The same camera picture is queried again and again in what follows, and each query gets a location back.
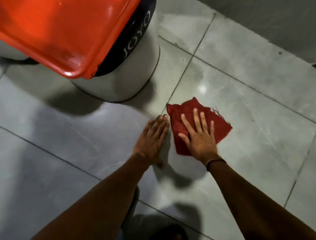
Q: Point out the person's right thumb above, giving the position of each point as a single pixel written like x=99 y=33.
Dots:
x=184 y=138

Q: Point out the red cleaning cloth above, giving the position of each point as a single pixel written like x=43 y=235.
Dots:
x=177 y=118

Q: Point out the orange plastic tub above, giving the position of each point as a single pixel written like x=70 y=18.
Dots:
x=61 y=32

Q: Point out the dark wristband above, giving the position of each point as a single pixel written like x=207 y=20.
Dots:
x=215 y=161

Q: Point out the person's right middle finger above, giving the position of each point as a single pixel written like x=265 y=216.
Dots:
x=197 y=120

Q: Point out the person's right little finger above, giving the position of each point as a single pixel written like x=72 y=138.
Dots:
x=212 y=128

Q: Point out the person's left hand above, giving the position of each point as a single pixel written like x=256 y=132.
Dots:
x=150 y=145

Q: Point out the person's right hand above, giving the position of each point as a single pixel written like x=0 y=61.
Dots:
x=201 y=143

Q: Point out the person's left forearm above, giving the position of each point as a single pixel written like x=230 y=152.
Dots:
x=98 y=207

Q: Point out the white bucket with black label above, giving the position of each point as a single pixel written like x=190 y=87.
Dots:
x=130 y=66

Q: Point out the person's left thumb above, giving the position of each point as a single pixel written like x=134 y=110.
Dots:
x=161 y=165

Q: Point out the person's right forearm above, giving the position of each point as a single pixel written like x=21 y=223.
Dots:
x=254 y=205

